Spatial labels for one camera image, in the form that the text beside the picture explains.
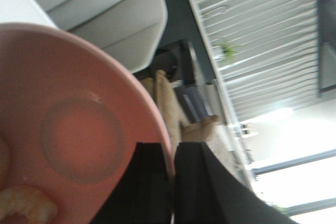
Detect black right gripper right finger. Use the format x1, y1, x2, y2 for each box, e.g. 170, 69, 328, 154
175, 142, 294, 224

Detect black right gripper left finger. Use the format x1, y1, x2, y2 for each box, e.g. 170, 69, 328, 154
91, 143, 171, 223

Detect pink plastic bowl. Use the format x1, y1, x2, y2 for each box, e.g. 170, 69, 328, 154
1, 23, 174, 223

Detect beige cushion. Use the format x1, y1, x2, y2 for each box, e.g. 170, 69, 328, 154
140, 70, 219, 153

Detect small green potted plant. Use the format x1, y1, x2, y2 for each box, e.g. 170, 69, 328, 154
212, 41, 240, 62

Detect dark grey counter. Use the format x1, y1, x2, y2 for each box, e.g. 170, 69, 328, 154
159, 0, 216, 82

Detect right grey upholstered chair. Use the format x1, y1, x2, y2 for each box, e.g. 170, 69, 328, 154
36, 0, 167, 73

